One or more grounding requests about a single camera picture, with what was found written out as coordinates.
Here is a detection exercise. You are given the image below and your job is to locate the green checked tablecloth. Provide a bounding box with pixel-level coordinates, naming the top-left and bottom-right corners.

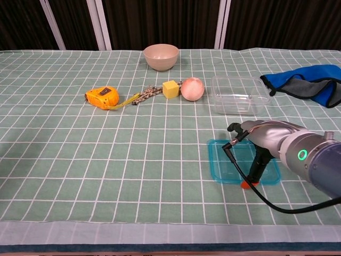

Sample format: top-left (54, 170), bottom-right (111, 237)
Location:
top-left (0, 47), bottom-right (341, 253)

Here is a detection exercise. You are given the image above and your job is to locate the black robot hand cable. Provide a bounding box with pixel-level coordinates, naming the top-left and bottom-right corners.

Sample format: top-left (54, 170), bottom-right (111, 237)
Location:
top-left (222, 129), bottom-right (341, 214)

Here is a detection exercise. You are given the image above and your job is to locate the beige bowl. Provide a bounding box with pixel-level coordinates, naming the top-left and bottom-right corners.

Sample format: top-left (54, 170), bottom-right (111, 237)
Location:
top-left (143, 44), bottom-right (180, 72)

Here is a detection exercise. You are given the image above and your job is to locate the blue grey cloth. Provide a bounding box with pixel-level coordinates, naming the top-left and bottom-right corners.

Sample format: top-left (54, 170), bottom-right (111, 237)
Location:
top-left (259, 64), bottom-right (341, 109)

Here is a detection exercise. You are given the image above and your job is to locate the clear plastic container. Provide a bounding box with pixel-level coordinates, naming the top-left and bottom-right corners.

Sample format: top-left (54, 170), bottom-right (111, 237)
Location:
top-left (212, 75), bottom-right (272, 116)

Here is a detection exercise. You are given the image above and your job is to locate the orange tape measure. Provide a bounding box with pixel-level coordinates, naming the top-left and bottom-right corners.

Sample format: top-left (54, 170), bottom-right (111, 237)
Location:
top-left (85, 86), bottom-right (141, 110)

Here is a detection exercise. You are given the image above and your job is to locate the dark pleated curtain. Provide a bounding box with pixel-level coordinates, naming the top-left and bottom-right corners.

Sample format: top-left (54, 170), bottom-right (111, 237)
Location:
top-left (0, 0), bottom-right (341, 51)

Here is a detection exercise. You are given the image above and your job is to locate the blue transparent container lid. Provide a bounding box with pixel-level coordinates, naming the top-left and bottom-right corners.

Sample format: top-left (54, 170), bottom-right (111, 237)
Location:
top-left (207, 138), bottom-right (282, 185)

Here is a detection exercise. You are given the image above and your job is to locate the braided rope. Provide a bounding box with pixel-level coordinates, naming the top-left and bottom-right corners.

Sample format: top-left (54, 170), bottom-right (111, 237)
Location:
top-left (132, 81), bottom-right (184, 106)

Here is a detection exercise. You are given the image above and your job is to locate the pink peach ball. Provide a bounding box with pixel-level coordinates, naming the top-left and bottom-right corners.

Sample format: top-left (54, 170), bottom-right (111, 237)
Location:
top-left (180, 77), bottom-right (205, 102)

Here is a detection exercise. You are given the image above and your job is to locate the white metal frame post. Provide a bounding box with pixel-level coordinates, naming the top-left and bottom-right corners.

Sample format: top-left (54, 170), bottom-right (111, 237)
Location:
top-left (214, 0), bottom-right (231, 50)
top-left (39, 0), bottom-right (67, 51)
top-left (86, 0), bottom-right (112, 51)

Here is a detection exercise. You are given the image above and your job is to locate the yellow cube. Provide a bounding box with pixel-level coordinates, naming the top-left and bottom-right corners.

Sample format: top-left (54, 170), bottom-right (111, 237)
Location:
top-left (162, 79), bottom-right (179, 100)

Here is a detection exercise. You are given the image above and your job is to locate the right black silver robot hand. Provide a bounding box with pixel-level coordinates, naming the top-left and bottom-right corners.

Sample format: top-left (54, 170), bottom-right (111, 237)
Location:
top-left (227, 119), bottom-right (296, 189)

